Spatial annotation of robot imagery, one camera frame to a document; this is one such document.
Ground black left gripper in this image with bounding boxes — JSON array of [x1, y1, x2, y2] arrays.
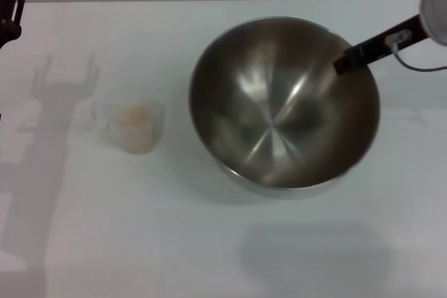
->
[[0, 0, 28, 50]]

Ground stainless steel mixing bowl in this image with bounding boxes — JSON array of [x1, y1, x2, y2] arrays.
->
[[188, 15, 381, 200]]

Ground grey cable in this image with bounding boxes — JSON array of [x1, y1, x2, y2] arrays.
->
[[391, 40, 447, 73]]

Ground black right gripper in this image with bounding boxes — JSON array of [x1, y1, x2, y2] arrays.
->
[[332, 14, 430, 76]]

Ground rice grains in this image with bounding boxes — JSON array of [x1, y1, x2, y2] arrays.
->
[[117, 105, 154, 126]]

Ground clear plastic measuring cup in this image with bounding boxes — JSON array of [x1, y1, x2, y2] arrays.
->
[[85, 98, 166, 154]]

